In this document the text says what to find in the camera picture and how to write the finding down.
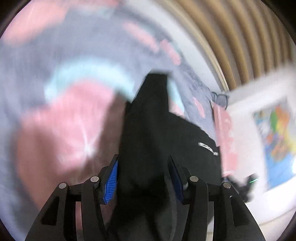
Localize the black hooded jacket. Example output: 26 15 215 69
108 73 221 240

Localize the pink patterned pillow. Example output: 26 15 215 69
212 102 237 177

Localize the grey pillow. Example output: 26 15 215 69
212 92 229 109

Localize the grey floral bed quilt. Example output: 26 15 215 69
1 1 216 240

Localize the striped wooden headboard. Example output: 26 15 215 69
158 1 295 91

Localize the colourful wall map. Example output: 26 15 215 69
253 99 295 190

